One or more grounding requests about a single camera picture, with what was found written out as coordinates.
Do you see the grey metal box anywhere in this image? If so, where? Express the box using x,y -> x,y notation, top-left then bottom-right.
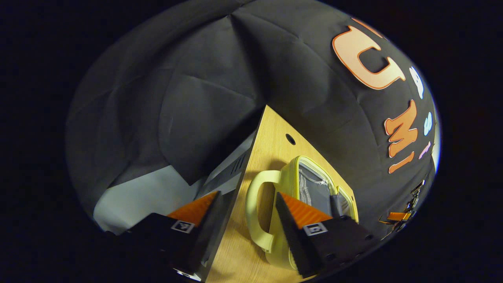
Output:
195,132 -> 258,199

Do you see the pale yellow suitcase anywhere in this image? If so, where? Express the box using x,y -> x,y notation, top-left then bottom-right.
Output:
245,155 -> 359,272

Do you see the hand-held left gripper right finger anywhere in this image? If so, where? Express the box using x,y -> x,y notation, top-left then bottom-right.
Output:
275,191 -> 374,278

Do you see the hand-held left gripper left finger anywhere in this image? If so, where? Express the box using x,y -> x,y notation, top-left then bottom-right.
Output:
120,191 -> 221,276

